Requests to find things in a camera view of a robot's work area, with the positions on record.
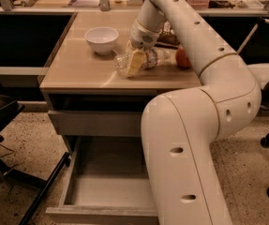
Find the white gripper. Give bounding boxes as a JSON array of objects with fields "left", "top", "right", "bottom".
[{"left": 125, "top": 20, "right": 159, "bottom": 77}]

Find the clear plastic water bottle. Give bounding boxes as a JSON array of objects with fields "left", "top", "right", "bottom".
[{"left": 116, "top": 48, "right": 171, "bottom": 78}]

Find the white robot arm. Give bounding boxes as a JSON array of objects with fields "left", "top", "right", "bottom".
[{"left": 130, "top": 0, "right": 262, "bottom": 225}]

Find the grey drawer cabinet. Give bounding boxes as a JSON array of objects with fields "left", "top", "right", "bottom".
[{"left": 40, "top": 9, "right": 201, "bottom": 152}]

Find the grey top drawer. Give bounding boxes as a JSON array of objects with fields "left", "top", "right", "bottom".
[{"left": 47, "top": 94, "right": 156, "bottom": 139}]

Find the open middle drawer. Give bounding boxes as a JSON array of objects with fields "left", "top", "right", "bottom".
[{"left": 46, "top": 137, "right": 158, "bottom": 225}]

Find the white bowl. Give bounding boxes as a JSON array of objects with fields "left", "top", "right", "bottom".
[{"left": 84, "top": 27, "right": 119, "bottom": 54}]

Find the brown chip bag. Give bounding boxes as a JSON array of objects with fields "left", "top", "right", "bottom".
[{"left": 156, "top": 22, "right": 180, "bottom": 49}]

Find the red apple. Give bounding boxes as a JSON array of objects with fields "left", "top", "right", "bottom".
[{"left": 175, "top": 46, "right": 191, "bottom": 68}]

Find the white chair seat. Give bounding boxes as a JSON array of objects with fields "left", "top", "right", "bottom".
[{"left": 247, "top": 63, "right": 269, "bottom": 90}]

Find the white stick with black tip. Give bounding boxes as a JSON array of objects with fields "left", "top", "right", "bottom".
[{"left": 237, "top": 17, "right": 269, "bottom": 54}]

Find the dark office chair left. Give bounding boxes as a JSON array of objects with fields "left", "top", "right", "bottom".
[{"left": 0, "top": 83, "right": 70, "bottom": 225}]

